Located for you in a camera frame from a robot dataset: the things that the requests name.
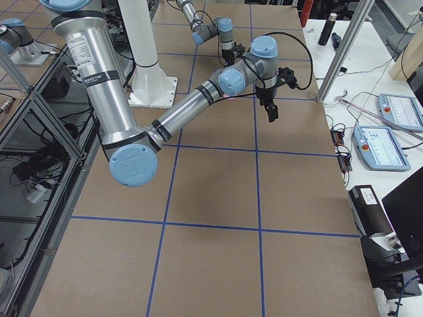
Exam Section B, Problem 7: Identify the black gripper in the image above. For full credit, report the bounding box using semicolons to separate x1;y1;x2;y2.
221;46;239;63
256;86;278;123

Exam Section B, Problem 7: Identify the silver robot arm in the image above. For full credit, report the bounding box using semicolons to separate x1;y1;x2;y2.
44;1;278;187
176;1;245;67

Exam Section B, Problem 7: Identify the far orange connector box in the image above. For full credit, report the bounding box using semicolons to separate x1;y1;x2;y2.
330;128;344;146

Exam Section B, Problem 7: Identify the orange connector box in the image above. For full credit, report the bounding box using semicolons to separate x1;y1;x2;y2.
330;128;344;146
336;152;352;174

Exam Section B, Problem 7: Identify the metal reacher rod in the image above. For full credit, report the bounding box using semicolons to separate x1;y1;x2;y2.
335;95;421;133

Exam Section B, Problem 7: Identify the near orange connector box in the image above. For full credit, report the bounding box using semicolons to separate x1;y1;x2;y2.
336;152;352;174

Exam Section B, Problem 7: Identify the black water bottle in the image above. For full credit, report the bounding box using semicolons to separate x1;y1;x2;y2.
318;13;337;46

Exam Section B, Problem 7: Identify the near blue teach pendant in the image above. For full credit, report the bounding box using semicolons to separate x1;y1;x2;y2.
352;125;411;172

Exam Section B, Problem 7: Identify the blue teach pendant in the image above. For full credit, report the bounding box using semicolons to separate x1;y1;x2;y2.
377;94;422;132
352;125;411;172

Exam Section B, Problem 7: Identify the far blue teach pendant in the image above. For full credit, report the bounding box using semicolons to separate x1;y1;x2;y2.
377;94;422;132

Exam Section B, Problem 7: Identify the black box white label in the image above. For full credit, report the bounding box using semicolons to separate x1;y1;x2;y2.
348;185;393;238

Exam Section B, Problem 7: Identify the black computer monitor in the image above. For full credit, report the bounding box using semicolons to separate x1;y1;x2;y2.
382;168;422;258

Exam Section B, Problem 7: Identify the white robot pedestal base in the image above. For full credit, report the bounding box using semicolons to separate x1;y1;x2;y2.
118;0;178;108

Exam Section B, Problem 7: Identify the aluminium frame post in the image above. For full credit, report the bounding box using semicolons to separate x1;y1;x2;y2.
316;0;375;104

